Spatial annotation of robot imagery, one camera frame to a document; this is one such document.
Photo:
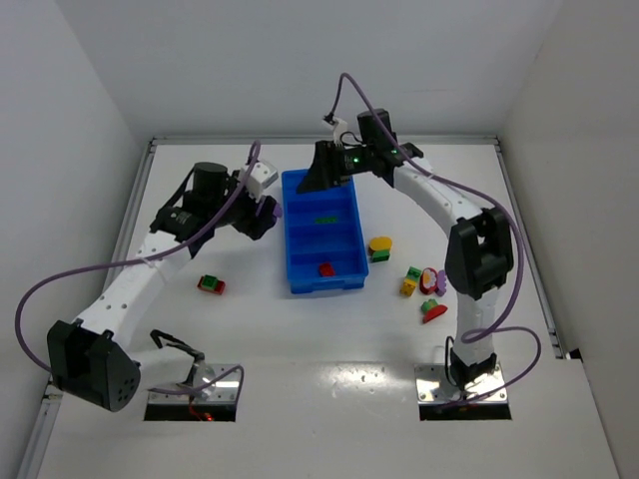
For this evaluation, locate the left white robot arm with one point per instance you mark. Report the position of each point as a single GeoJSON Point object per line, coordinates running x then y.
{"type": "Point", "coordinates": [90, 356]}

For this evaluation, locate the red lego brick left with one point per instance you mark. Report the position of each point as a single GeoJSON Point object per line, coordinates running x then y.
{"type": "Point", "coordinates": [219, 290]}

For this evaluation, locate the metal base plate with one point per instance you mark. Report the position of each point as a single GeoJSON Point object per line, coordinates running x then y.
{"type": "Point", "coordinates": [433, 388]}
{"type": "Point", "coordinates": [213, 384]}

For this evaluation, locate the green small lego brick right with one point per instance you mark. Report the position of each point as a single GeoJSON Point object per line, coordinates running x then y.
{"type": "Point", "coordinates": [428, 305]}

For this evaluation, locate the yellow lego brick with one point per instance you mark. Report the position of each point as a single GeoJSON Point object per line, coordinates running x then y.
{"type": "Point", "coordinates": [408, 287]}

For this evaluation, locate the red white flower lego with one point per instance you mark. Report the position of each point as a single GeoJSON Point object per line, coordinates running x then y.
{"type": "Point", "coordinates": [428, 281]}

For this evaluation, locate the green sloped lego brick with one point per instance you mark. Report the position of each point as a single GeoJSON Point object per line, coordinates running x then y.
{"type": "Point", "coordinates": [380, 255]}

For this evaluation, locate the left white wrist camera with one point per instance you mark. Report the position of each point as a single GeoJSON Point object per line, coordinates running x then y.
{"type": "Point", "coordinates": [261, 177]}

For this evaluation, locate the blue divided plastic bin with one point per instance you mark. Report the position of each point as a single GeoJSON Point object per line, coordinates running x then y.
{"type": "Point", "coordinates": [308, 244]}

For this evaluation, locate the small red lego brick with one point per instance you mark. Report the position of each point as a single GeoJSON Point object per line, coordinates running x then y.
{"type": "Point", "coordinates": [326, 269]}

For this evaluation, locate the yellow oval lego piece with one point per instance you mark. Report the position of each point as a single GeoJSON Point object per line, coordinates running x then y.
{"type": "Point", "coordinates": [379, 244]}

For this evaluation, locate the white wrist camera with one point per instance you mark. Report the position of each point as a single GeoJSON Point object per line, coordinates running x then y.
{"type": "Point", "coordinates": [261, 177]}
{"type": "Point", "coordinates": [337, 126]}

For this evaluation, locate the red half round lego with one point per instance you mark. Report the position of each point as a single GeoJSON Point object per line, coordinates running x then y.
{"type": "Point", "coordinates": [432, 312]}

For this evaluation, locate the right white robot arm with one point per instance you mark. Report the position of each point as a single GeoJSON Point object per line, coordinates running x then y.
{"type": "Point", "coordinates": [479, 253]}

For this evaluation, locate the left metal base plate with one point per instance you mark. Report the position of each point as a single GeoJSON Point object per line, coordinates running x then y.
{"type": "Point", "coordinates": [213, 384]}

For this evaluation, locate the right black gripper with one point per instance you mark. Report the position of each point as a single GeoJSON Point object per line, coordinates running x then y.
{"type": "Point", "coordinates": [328, 163]}

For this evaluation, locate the green striped lego brick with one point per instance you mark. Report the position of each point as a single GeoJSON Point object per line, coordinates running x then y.
{"type": "Point", "coordinates": [414, 274]}

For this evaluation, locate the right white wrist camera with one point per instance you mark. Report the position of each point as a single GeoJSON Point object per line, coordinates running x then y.
{"type": "Point", "coordinates": [337, 126]}

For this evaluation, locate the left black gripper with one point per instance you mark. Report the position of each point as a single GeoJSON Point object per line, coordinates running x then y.
{"type": "Point", "coordinates": [255, 220]}

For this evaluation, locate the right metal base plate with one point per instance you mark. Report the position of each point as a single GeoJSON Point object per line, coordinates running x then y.
{"type": "Point", "coordinates": [433, 388]}

